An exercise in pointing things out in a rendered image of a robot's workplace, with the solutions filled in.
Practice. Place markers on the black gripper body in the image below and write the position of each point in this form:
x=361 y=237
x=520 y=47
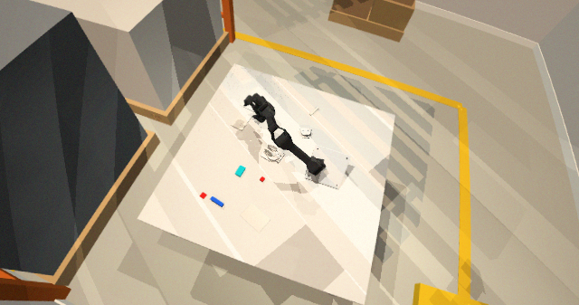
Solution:
x=248 y=101

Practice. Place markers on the blue flat bar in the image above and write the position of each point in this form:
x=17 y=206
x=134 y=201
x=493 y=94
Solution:
x=217 y=201

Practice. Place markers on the cyan rectangular block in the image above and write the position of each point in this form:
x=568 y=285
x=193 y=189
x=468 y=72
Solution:
x=239 y=171

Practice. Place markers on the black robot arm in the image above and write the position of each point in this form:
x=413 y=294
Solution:
x=284 y=140

